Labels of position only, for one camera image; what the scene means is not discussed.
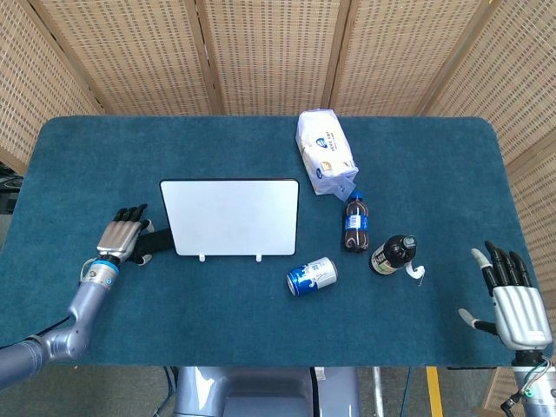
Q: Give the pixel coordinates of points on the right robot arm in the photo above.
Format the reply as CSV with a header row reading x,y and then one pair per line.
x,y
536,384

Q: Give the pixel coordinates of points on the woven bamboo folding screen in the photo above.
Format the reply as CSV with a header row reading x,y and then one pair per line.
x,y
269,56

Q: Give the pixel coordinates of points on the white hook tag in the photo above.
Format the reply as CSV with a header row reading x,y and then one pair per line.
x,y
415,271

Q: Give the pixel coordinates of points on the white rectangular board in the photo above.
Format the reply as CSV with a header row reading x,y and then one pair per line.
x,y
230,217

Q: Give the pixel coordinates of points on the cola bottle with blue label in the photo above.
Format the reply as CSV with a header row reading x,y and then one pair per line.
x,y
356,223

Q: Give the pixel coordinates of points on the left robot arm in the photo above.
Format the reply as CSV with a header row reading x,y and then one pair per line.
x,y
65,317

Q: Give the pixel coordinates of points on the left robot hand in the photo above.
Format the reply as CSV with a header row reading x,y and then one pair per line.
x,y
121,236

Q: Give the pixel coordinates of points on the grey robot torso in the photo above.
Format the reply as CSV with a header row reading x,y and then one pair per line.
x,y
265,393

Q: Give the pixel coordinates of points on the teal table mat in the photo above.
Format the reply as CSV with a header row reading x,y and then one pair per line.
x,y
269,313

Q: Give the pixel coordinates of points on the dark bottle with green cap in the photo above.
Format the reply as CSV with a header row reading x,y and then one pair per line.
x,y
391,256

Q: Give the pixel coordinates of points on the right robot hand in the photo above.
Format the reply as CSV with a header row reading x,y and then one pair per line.
x,y
517,313

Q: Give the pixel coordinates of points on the white snack bag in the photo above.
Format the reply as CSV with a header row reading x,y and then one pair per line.
x,y
325,152

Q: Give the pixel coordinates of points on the blue and white can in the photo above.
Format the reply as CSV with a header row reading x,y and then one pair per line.
x,y
312,276

